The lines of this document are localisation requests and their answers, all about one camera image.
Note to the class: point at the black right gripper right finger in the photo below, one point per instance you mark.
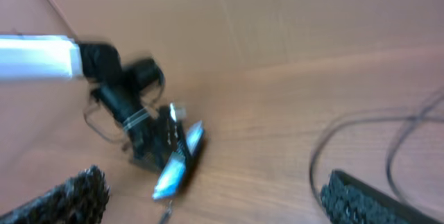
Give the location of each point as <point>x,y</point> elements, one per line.
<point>348,200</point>

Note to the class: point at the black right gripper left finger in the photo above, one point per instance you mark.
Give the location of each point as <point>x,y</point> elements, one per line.
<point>79,199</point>

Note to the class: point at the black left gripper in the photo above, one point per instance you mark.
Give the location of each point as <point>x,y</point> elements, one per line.
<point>159,144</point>

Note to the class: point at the Samsung Galaxy smartphone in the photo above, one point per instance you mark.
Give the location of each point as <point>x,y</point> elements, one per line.
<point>181,162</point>

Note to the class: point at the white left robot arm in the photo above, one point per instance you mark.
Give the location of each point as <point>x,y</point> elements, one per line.
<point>42,57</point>

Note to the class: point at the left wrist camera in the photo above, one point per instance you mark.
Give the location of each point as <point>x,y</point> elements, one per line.
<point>177,112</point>

